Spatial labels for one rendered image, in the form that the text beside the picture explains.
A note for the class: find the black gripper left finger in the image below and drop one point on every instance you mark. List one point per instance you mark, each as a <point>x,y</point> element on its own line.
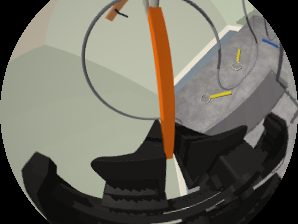
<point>148,162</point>

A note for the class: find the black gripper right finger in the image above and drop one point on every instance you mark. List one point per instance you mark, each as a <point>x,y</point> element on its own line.
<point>195,151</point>

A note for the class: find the grey loop with orange handle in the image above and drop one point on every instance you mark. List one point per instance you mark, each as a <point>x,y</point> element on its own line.
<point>164,70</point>

